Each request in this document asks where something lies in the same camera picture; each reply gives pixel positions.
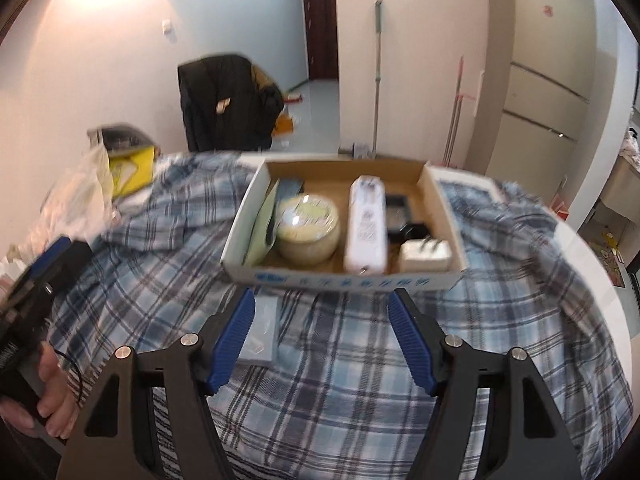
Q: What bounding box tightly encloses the pink cloth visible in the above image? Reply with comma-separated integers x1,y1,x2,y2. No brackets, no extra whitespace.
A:
620,130,640,161

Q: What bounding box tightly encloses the small white box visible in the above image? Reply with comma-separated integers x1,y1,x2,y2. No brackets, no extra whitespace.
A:
398,240,453,273

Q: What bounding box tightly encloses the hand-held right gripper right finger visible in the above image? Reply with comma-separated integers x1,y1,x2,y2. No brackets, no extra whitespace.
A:
387,287,583,480

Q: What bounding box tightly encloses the pale green card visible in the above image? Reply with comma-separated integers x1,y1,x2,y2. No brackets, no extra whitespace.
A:
244,180,281,266

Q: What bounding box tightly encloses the grey bag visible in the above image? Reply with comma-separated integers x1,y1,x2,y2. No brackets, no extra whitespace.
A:
87,124,151,153

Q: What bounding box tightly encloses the black hexagonal box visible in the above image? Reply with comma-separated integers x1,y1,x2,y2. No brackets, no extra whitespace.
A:
400,223,433,243

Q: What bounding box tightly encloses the round cream tin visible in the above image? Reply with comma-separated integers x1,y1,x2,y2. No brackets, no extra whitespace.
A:
275,195,341,263

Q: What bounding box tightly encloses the beige refrigerator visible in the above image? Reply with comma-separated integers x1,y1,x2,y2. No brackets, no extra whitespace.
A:
462,0,598,231

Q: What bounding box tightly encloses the person's left hand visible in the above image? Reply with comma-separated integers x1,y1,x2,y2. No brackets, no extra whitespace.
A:
0,342,82,440

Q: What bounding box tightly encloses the brown cardboard piece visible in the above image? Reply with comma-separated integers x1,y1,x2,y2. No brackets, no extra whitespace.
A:
251,65,281,92

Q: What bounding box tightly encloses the black jacket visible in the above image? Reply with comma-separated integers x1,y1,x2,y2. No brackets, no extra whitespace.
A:
177,54,285,152

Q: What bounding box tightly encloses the white plastic bag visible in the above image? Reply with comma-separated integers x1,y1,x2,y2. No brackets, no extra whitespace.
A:
30,142,123,241

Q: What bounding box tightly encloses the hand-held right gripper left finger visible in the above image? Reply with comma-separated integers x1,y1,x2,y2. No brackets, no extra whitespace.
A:
55,287,257,480

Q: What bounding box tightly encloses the cardboard box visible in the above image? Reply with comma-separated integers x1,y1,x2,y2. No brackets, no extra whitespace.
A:
220,157,468,291

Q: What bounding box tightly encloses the beige vanity cabinet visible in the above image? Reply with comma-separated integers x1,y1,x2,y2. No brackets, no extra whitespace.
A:
597,152,640,223

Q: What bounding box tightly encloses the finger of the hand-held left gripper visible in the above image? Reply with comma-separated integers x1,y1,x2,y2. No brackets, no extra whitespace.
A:
27,236,73,283
45,241,95,291

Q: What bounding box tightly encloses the blue plaid blanket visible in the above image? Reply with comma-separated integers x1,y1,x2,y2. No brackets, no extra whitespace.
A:
50,152,633,480

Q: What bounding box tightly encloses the long white box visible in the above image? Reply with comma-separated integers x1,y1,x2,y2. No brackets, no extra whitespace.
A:
342,175,387,275

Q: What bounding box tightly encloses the black framed tray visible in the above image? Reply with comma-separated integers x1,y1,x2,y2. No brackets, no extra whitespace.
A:
385,194,416,231

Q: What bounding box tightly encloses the dark brown door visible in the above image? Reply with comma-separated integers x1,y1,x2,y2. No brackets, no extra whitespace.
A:
301,0,340,81

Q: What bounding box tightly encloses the grey handled mop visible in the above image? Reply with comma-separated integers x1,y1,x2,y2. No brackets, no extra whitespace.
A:
340,0,386,160

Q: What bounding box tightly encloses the yellow box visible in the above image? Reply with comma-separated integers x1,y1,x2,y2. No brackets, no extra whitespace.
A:
109,145,156,198

